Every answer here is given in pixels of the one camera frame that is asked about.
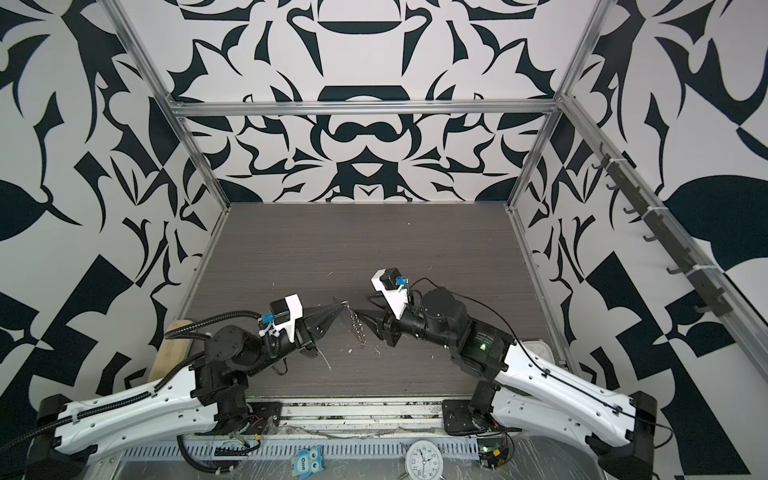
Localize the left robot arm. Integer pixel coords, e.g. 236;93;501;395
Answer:
18;302;347;479

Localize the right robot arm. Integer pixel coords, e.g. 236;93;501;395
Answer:
353;287;657;479

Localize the blue owl toy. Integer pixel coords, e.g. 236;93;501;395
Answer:
291;446;324;480

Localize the white analog clock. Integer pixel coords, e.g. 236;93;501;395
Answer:
405;440;444;480

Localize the white square alarm clock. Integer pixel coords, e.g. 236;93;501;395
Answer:
522;340;556;364

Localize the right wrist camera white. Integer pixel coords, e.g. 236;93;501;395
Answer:
371;268;410;320

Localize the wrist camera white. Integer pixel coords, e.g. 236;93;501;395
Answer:
371;268;410;320
259;294;303;343

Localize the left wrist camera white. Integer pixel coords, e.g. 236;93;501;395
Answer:
259;294;303;343

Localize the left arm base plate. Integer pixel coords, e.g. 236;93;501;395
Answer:
238;400;283;436

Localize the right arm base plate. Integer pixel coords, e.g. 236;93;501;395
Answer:
441;399;492;436

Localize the black corrugated cable hose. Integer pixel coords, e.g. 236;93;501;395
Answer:
164;309;263;342

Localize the white slotted cable duct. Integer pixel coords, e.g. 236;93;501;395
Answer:
122;437;480;461

